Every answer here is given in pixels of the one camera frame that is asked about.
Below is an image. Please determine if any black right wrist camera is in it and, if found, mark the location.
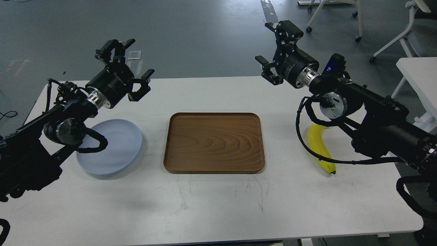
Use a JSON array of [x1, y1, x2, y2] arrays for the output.
[[322, 53, 346, 74]]

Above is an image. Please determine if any yellow banana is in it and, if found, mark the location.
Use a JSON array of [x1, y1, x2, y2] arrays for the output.
[[307, 123, 337, 174]]

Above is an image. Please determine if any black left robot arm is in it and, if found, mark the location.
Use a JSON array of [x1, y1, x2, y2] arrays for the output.
[[0, 39, 154, 202]]

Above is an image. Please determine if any light blue plate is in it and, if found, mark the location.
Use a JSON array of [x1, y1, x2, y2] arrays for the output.
[[76, 119, 142, 175]]

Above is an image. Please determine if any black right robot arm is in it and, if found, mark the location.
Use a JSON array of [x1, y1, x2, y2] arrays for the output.
[[255, 20, 437, 219]]

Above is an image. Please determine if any brown wooden tray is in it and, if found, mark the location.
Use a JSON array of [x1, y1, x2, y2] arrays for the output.
[[163, 112, 265, 174]]

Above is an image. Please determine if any white rolling chair base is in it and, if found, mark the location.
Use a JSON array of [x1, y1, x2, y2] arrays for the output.
[[298, 0, 364, 43]]

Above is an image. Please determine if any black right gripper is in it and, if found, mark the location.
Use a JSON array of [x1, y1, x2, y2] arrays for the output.
[[255, 20, 320, 88]]

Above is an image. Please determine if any white office chair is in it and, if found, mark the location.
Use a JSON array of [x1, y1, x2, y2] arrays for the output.
[[369, 0, 436, 63]]

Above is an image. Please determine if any white side table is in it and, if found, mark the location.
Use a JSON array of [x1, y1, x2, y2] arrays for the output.
[[391, 57, 437, 134]]

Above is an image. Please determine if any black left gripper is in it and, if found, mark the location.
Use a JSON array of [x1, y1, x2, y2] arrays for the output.
[[85, 39, 155, 109]]

